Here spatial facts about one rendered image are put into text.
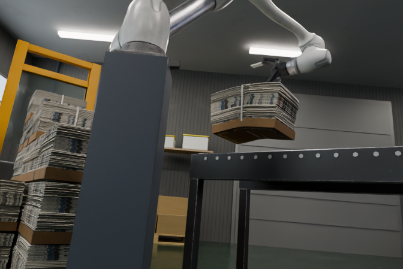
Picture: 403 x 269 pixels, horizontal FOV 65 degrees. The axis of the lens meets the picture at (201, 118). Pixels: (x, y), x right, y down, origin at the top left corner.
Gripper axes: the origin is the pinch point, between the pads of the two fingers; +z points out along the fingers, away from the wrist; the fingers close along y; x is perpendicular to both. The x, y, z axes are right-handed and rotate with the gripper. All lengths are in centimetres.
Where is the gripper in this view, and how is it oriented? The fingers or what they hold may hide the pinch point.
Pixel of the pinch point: (253, 76)
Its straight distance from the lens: 182.6
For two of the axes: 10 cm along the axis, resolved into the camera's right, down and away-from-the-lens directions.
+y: -0.4, 9.4, -3.5
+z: -8.2, 1.7, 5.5
